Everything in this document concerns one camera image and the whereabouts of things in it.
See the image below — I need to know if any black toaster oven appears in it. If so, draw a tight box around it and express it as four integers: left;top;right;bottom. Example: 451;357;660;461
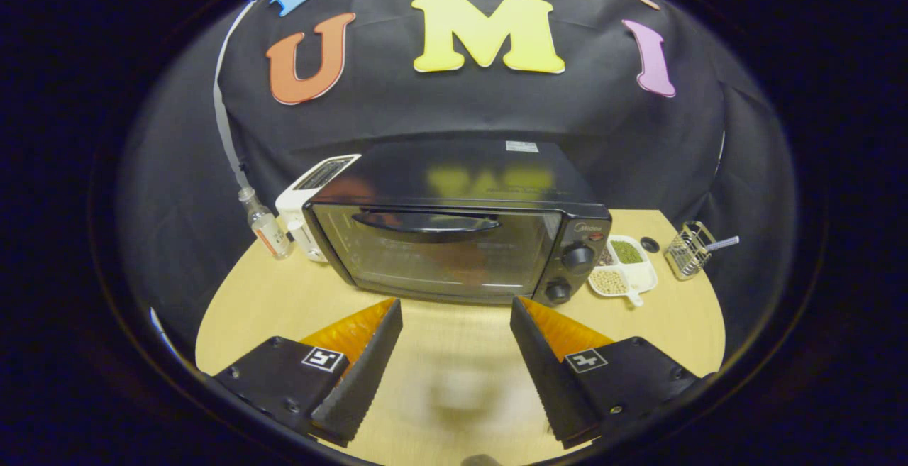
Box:
303;140;614;308

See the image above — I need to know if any wire mesh holder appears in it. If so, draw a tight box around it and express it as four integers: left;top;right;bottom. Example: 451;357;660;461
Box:
664;221;718;282

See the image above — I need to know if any white divided bean dish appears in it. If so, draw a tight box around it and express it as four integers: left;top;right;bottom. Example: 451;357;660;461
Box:
588;235;660;308

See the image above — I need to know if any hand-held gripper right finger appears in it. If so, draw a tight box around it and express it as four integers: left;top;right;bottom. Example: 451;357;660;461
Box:
509;296;700;449

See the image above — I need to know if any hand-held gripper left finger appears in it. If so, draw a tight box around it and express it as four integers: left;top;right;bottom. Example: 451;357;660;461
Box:
213;298;404;448

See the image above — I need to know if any clear glass bottle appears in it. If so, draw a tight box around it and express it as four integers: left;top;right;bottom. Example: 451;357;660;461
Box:
238;187;293;261

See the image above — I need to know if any white pop-up toaster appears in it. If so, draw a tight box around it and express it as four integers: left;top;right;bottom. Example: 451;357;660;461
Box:
275;154;363;264

